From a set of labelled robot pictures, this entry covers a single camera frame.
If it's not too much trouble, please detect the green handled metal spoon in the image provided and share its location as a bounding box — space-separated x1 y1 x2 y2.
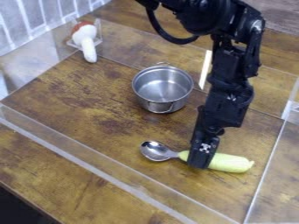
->
140 141 255 173

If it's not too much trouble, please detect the red white toy mushroom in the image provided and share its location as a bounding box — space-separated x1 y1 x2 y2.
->
70 21 97 63

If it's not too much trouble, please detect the clear acrylic enclosure wall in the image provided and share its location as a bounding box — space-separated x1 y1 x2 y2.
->
0 103 237 224

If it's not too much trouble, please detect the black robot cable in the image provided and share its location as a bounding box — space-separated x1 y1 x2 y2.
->
144 6 201 46

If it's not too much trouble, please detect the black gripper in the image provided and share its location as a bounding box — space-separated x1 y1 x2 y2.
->
186 81 255 169

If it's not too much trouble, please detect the small steel pot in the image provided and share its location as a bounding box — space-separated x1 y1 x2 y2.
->
132 64 193 114

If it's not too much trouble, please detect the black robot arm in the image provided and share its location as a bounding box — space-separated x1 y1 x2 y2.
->
136 0 265 169

